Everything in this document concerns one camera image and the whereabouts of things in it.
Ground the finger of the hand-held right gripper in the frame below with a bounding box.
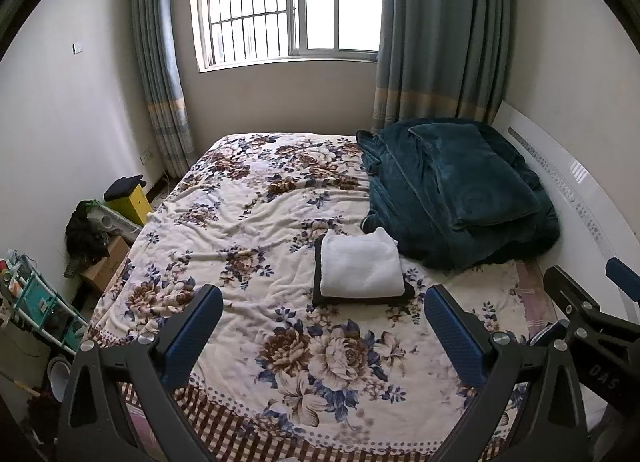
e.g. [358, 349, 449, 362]
[605, 257, 640, 304]
[542, 266, 608, 330]

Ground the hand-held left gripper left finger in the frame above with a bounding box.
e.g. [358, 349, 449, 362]
[56, 283, 224, 462]

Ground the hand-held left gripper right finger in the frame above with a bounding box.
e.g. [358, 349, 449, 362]
[424, 285, 591, 462]

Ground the white knit sweater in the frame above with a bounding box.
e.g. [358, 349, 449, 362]
[320, 227, 405, 299]

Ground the bed with pink sheet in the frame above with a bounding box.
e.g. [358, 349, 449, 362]
[82, 131, 561, 462]

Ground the black folded garment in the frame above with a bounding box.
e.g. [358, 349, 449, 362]
[313, 236, 416, 307]

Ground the cardboard box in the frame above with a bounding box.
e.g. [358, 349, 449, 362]
[80, 235, 132, 293]

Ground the teal plush quilt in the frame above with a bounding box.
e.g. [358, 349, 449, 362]
[356, 117, 560, 271]

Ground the white headboard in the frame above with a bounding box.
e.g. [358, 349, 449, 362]
[492, 101, 640, 323]

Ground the white plastic container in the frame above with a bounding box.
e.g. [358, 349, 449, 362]
[87, 199, 143, 239]

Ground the white plastic basin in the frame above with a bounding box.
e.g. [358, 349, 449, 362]
[47, 354, 77, 399]

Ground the yellow box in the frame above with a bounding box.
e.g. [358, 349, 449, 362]
[106, 187, 151, 227]

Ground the black bag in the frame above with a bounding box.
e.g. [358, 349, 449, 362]
[65, 201, 111, 269]

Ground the teal plush pillow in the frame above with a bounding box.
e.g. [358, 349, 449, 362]
[407, 122, 542, 232]

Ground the teal storage rack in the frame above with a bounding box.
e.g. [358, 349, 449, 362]
[0, 249, 91, 349]

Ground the black hat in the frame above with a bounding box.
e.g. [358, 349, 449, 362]
[103, 175, 147, 202]

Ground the narrow grey-blue curtain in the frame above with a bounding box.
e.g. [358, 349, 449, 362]
[130, 0, 196, 178]

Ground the wide grey-blue curtain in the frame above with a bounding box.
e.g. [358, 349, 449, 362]
[371, 0, 513, 135]

